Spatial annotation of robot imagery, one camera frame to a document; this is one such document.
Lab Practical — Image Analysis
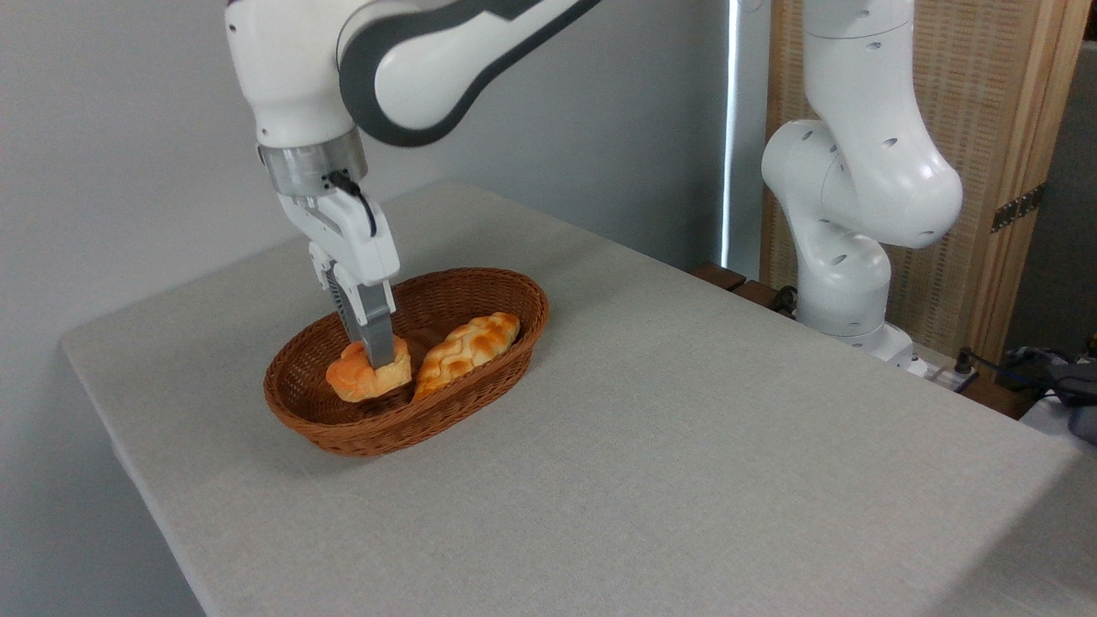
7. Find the long braided golden bread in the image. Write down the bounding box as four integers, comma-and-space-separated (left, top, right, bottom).
412, 312, 521, 404

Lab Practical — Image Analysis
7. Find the dark blue grey bag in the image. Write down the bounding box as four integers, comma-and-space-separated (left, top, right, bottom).
1001, 344, 1097, 446

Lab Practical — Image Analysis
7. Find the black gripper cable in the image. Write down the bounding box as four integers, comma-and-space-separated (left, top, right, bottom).
327, 171, 379, 238

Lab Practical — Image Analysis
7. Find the white power strip with plug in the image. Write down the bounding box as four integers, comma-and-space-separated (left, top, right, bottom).
908, 345, 980, 392

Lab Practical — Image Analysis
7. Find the brown wicker oval basket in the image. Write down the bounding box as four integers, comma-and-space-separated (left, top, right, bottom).
263, 268, 550, 458

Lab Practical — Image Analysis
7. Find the metal screen hinge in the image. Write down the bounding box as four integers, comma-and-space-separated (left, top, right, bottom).
992, 183, 1046, 234

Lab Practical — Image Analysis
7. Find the round orange flower-shaped bread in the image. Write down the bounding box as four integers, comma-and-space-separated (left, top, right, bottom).
326, 336, 413, 404

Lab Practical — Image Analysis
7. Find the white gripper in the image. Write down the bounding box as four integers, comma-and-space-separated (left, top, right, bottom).
275, 183, 402, 370

